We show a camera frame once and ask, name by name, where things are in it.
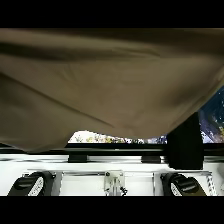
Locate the silver frame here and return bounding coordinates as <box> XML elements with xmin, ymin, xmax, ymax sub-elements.
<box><xmin>0</xmin><ymin>152</ymin><xmax>224</xmax><ymax>197</ymax></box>

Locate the brown garment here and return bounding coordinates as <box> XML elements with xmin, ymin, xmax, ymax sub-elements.
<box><xmin>0</xmin><ymin>28</ymin><xmax>224</xmax><ymax>154</ymax></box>

